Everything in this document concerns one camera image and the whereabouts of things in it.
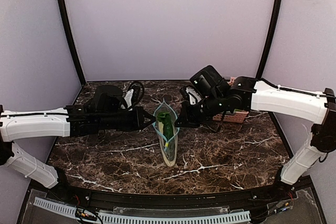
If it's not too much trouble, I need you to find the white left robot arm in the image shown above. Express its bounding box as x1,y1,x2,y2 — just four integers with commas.
1,82,155,189

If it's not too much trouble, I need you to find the pink plastic basket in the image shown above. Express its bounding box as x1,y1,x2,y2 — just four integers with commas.
212,77,249,123

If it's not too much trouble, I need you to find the green cucumber toy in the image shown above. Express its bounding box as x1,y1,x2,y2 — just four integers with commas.
163,121,174,140

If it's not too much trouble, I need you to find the black front frame rail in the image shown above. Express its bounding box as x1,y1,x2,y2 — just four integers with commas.
48,172,297,210

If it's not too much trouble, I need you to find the grey slotted cable duct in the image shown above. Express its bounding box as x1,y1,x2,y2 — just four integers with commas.
33,197,251,224

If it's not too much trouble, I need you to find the black left frame post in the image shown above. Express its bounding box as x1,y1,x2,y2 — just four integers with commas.
57,0,86,87

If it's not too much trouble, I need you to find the black frame post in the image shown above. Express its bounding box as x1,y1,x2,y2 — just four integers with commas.
255,0,282,79
57,0,86,87

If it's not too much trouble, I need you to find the black right frame post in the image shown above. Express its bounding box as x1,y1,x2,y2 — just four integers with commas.
255,0,282,79

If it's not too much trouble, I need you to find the green leafy lettuce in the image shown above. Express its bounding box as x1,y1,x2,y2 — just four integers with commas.
157,112,171,123

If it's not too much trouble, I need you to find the clear zip top bag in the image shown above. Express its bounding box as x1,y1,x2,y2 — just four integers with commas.
152,100,180,167

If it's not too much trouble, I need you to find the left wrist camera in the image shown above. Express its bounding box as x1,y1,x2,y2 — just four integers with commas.
124,81,145,111

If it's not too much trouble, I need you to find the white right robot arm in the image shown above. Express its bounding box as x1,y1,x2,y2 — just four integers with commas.
174,65,335,185

